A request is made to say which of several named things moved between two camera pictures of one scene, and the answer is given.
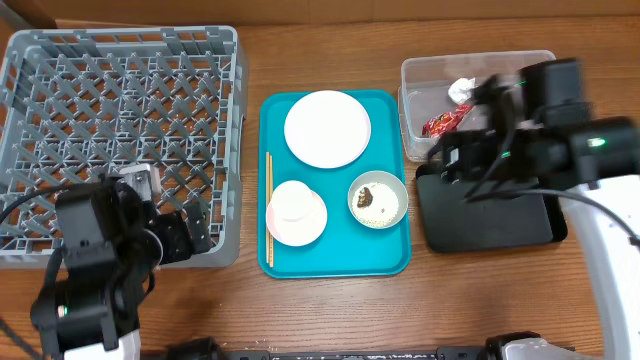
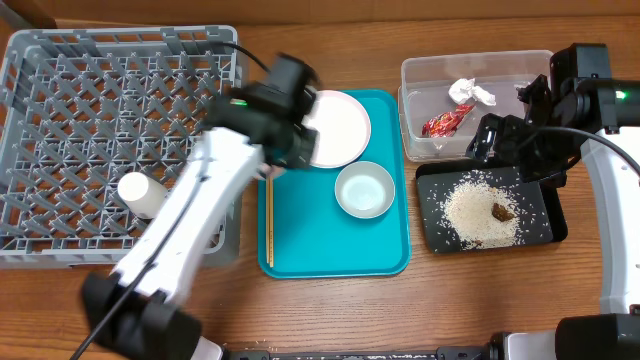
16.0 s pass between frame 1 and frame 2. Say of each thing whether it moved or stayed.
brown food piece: moved
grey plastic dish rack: stayed
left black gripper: moved
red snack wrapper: stayed
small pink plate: moved
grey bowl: moved
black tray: stayed
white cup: moved
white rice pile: moved
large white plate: stayed
